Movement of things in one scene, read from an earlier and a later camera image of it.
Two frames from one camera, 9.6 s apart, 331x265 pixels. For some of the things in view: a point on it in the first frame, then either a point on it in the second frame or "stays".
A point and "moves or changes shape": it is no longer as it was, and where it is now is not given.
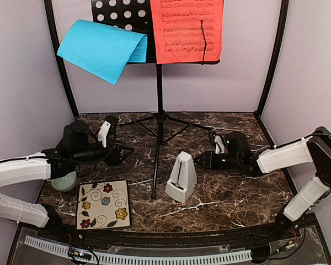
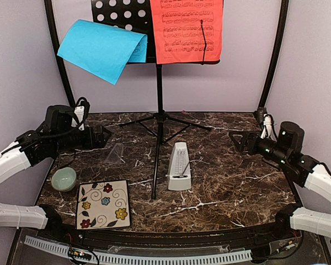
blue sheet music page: [104, 50] stays
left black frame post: [49, 14] stays
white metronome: [182, 183] moves or changes shape
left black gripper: [110, 159] → [89, 140]
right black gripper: [209, 162] → [253, 138]
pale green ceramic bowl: [65, 184] stays
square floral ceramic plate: [103, 205] stays
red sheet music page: [177, 33] stays
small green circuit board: [81, 255] stays
